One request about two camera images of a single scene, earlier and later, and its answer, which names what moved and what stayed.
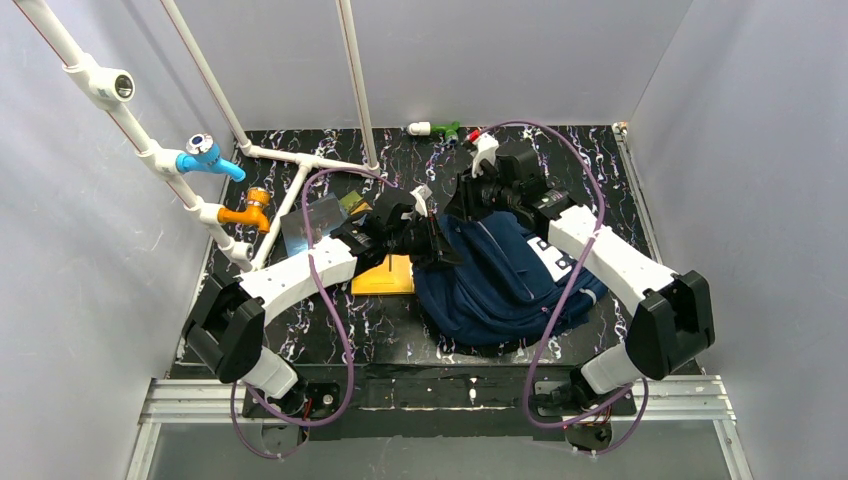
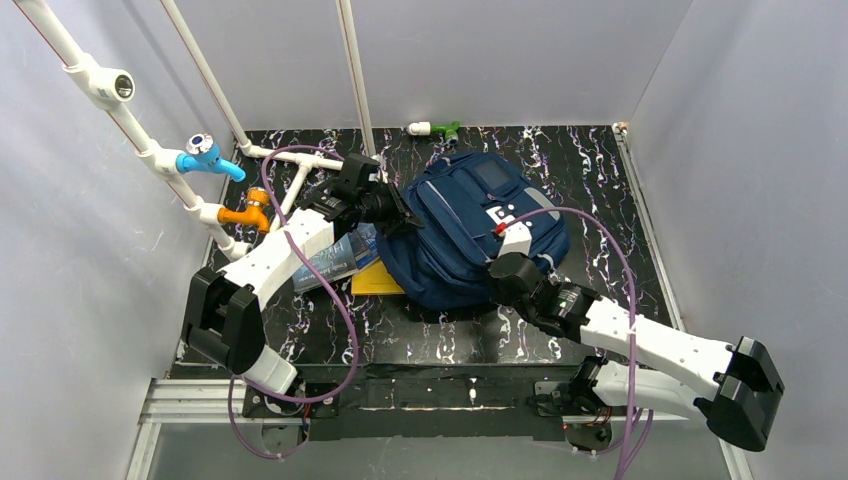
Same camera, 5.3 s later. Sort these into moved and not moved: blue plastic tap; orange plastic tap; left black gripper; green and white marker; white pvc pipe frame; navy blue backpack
Moved: navy blue backpack; left black gripper
Not moved: green and white marker; blue plastic tap; white pvc pipe frame; orange plastic tap
